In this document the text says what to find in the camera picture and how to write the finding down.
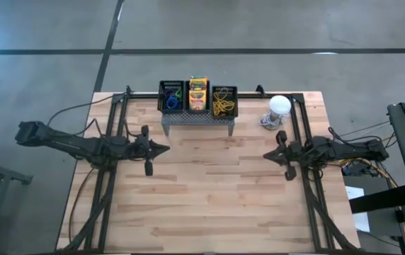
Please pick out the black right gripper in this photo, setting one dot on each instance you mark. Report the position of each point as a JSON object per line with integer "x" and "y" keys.
{"x": 289, "y": 156}

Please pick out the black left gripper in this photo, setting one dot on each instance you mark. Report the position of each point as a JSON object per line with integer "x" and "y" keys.
{"x": 146, "y": 150}

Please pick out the black plastic mesh basket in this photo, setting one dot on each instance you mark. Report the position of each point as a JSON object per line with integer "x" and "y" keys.
{"x": 236, "y": 102}
{"x": 187, "y": 106}
{"x": 161, "y": 106}

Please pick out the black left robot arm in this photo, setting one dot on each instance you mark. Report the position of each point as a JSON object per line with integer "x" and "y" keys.
{"x": 75, "y": 145}

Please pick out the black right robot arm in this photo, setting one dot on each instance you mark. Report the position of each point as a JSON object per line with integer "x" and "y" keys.
{"x": 347, "y": 150}

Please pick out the grey perforated metal shelf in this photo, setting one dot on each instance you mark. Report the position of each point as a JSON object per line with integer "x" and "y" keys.
{"x": 199, "y": 118}

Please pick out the white mushroom table lamp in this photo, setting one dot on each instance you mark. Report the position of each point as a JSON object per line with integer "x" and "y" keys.
{"x": 279, "y": 104}

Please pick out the white paper sheet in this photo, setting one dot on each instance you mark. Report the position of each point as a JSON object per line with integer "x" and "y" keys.
{"x": 360, "y": 219}

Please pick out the black metal bar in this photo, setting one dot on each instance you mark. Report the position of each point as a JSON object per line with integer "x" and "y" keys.
{"x": 383, "y": 200}

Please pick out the black frame bracket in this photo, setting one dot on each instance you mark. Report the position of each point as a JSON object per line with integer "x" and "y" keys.
{"x": 129, "y": 89}
{"x": 259, "y": 89}

